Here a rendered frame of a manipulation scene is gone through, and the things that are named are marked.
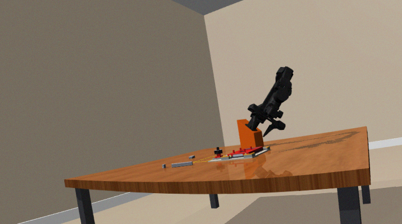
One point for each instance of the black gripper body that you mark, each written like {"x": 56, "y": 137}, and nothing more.
{"x": 254, "y": 108}

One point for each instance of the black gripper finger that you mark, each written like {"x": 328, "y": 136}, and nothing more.
{"x": 269, "y": 129}
{"x": 255, "y": 117}

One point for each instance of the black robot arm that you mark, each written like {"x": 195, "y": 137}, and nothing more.
{"x": 279, "y": 93}

